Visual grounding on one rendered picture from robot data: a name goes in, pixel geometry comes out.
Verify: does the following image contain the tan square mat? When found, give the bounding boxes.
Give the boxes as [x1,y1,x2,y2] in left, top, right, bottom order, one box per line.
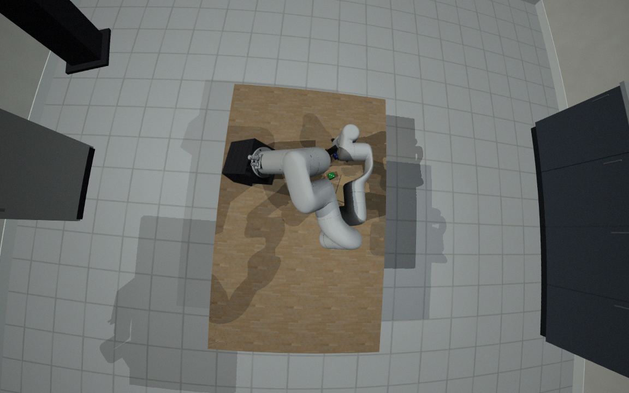
[336,175,355,202]

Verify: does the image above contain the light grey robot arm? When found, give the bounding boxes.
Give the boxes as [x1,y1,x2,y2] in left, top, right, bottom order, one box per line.
[248,124,373,250]

